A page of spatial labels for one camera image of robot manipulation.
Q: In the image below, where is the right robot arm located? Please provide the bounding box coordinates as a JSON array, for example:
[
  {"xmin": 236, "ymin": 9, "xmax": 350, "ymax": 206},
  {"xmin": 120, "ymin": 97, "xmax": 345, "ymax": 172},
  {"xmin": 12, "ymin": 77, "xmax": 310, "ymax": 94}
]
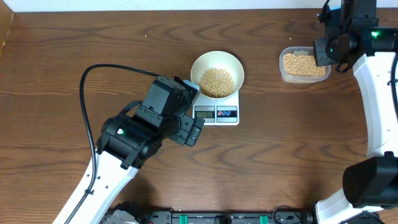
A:
[{"xmin": 305, "ymin": 0, "xmax": 397, "ymax": 223}]

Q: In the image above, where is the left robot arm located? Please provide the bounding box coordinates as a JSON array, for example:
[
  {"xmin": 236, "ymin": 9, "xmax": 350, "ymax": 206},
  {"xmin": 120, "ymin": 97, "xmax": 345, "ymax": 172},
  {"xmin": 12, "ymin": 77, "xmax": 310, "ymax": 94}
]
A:
[{"xmin": 54, "ymin": 76, "xmax": 204, "ymax": 223}]

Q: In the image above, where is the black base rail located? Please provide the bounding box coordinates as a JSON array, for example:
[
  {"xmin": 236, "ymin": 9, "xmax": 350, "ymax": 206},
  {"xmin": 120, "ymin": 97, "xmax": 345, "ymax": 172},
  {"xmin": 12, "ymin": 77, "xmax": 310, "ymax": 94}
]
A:
[{"xmin": 100, "ymin": 202, "xmax": 316, "ymax": 224}]

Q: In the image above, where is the clear plastic container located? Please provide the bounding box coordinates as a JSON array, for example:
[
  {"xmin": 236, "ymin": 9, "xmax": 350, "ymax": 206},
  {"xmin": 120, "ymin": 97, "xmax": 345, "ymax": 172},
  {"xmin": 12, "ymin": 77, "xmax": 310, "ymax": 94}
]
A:
[{"xmin": 279, "ymin": 47, "xmax": 331, "ymax": 84}]

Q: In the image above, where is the cream ceramic bowl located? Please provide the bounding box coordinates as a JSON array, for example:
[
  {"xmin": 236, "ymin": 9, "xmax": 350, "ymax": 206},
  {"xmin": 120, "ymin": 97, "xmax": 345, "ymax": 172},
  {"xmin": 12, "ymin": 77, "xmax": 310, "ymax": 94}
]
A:
[{"xmin": 190, "ymin": 51, "xmax": 244, "ymax": 98}]

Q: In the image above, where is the white digital kitchen scale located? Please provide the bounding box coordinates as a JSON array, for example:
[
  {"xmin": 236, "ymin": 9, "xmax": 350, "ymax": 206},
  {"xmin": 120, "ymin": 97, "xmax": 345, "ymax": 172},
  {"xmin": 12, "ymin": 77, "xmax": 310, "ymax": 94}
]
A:
[{"xmin": 192, "ymin": 91, "xmax": 240, "ymax": 126}]

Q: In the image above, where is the pile of soybeans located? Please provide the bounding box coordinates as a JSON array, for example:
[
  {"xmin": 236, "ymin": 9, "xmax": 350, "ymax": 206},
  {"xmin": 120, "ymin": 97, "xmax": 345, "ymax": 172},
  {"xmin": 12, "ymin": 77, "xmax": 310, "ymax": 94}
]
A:
[{"xmin": 191, "ymin": 51, "xmax": 326, "ymax": 98}]

